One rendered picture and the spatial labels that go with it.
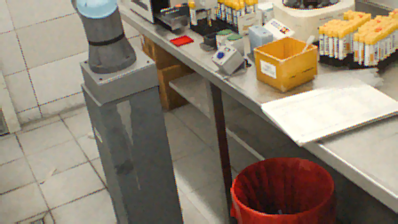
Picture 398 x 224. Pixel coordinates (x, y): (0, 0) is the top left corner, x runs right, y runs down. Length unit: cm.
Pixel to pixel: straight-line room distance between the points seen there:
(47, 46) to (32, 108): 41
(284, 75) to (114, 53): 51
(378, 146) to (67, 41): 257
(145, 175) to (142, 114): 23
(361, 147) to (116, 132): 78
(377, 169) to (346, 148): 10
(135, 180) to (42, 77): 187
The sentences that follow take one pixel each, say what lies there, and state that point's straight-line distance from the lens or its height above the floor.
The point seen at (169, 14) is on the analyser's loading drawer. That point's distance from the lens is 217.
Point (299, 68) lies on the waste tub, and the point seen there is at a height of 93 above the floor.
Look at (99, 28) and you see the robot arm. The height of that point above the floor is 109.
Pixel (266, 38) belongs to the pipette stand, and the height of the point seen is 96.
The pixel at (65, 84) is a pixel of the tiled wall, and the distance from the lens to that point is 368.
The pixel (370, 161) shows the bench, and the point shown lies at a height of 88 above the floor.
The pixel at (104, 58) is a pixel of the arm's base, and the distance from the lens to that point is 170.
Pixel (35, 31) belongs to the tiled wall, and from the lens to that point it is 353.
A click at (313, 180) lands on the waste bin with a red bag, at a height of 39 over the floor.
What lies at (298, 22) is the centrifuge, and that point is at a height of 96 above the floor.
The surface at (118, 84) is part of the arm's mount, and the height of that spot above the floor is 92.
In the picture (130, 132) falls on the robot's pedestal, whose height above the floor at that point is 75.
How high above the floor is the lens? 161
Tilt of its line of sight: 28 degrees down
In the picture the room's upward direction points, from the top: 9 degrees counter-clockwise
